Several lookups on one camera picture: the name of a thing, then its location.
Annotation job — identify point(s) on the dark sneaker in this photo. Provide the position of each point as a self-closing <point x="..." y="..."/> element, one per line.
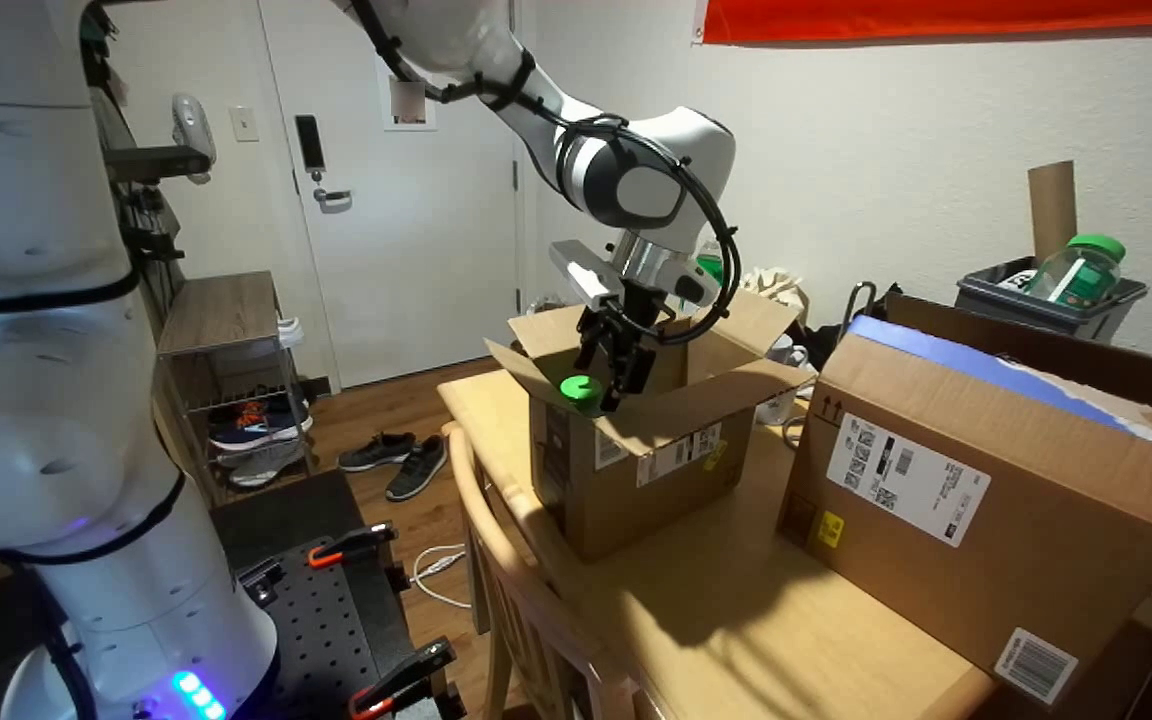
<point x="418" y="468"/>
<point x="376" y="452"/>

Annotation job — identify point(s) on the green bottle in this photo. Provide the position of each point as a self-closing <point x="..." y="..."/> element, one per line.
<point x="711" y="266"/>

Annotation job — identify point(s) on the paper notice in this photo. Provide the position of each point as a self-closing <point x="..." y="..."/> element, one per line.
<point x="406" y="100"/>

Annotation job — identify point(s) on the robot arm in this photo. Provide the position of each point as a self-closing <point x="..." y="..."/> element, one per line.
<point x="46" y="330"/>

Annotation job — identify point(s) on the orange and black clamp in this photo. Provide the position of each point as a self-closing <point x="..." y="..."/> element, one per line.
<point x="404" y="678"/>
<point x="351" y="546"/>

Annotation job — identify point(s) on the grey bin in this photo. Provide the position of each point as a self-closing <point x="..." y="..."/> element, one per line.
<point x="1056" y="305"/>

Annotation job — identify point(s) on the orange banner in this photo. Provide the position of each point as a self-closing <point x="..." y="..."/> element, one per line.
<point x="956" y="18"/>

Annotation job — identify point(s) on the white door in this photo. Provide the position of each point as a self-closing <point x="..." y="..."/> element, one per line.
<point x="416" y="250"/>

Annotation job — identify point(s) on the blue and white sneakers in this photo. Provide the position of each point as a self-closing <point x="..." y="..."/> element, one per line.
<point x="256" y="425"/>

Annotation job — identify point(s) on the large cardboard box with labels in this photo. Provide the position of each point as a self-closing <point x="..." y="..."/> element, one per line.
<point x="976" y="500"/>

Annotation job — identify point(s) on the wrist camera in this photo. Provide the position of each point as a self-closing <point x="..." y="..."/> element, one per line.
<point x="584" y="272"/>

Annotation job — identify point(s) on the wooden chair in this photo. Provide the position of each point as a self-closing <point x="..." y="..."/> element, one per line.
<point x="526" y="590"/>

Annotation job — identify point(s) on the light switch plate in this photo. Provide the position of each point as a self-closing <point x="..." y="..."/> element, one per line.
<point x="244" y="123"/>

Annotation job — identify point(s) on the white mug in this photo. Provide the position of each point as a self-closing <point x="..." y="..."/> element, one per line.
<point x="781" y="400"/>

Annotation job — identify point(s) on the container with green lid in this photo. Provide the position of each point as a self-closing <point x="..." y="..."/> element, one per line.
<point x="580" y="388"/>

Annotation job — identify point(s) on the white device on black bracket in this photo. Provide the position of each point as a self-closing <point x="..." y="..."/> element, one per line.
<point x="192" y="130"/>

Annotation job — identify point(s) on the cardboard tube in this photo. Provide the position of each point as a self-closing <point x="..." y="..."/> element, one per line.
<point x="1052" y="210"/>

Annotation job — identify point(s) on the clear jar with green lid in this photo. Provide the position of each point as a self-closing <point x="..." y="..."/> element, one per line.
<point x="1076" y="272"/>

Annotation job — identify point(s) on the open cardboard box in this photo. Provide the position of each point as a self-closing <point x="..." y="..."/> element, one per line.
<point x="656" y="460"/>

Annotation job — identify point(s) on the grey sneakers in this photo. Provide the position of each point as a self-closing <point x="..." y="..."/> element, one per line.
<point x="266" y="465"/>

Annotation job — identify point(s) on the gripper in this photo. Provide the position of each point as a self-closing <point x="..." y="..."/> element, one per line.
<point x="628" y="320"/>

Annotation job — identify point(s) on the wooden shoe rack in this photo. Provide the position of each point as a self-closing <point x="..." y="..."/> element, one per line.
<point x="221" y="315"/>

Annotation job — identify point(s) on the black bag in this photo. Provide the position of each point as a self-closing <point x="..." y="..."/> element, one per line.
<point x="831" y="335"/>

